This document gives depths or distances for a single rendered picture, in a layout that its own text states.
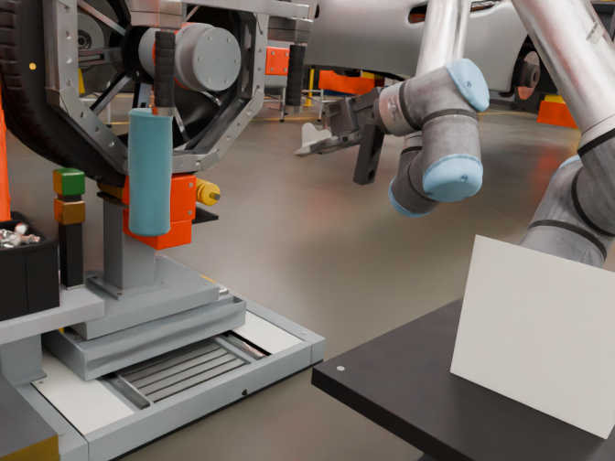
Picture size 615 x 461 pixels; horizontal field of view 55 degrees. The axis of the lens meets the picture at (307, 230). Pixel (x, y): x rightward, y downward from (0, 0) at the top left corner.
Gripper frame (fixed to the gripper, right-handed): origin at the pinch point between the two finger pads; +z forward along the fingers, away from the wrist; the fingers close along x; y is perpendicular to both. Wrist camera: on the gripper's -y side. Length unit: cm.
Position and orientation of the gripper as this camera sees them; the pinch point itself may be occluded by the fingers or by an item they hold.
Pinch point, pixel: (309, 154)
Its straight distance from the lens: 118.3
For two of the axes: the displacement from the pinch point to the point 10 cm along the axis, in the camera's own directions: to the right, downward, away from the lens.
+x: -6.2, 1.8, -7.6
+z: -7.4, 1.8, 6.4
